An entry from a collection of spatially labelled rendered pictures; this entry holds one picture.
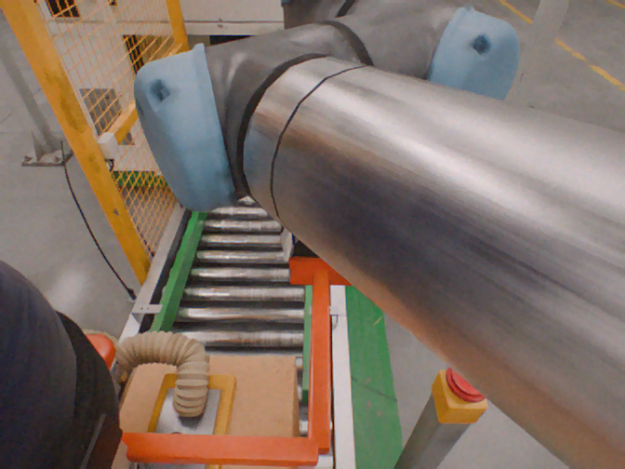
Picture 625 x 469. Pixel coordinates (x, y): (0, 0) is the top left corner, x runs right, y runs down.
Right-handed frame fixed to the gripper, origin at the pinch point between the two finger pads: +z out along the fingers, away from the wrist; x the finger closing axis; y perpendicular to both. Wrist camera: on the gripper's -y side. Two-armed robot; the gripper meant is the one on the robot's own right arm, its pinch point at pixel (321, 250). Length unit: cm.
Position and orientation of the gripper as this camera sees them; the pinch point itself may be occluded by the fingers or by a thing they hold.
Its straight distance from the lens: 54.3
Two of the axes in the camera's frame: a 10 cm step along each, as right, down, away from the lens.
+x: 10.0, 0.1, 0.0
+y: -0.1, 7.0, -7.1
